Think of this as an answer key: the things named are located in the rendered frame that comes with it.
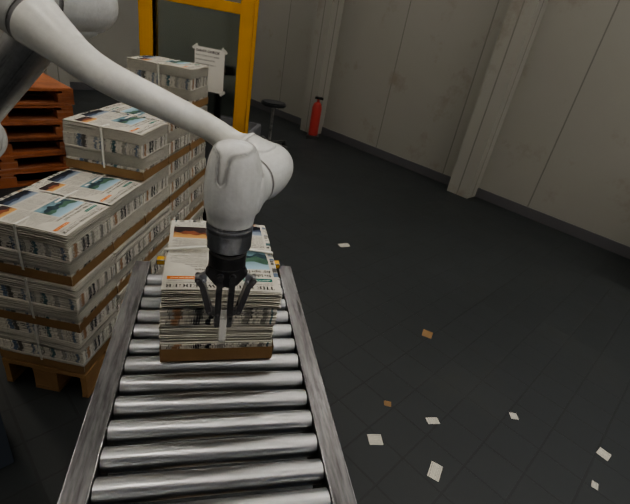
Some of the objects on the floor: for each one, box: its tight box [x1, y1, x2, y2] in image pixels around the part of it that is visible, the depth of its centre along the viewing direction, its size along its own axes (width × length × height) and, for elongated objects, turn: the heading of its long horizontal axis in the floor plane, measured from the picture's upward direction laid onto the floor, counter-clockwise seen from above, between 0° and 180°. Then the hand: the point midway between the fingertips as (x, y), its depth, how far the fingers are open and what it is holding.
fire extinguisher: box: [306, 96, 324, 141], centre depth 663 cm, size 28×28×65 cm
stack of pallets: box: [0, 73, 75, 191], centre depth 352 cm, size 112×77×81 cm
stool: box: [261, 99, 288, 151], centre depth 575 cm, size 56×59×62 cm
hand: (222, 325), depth 93 cm, fingers closed
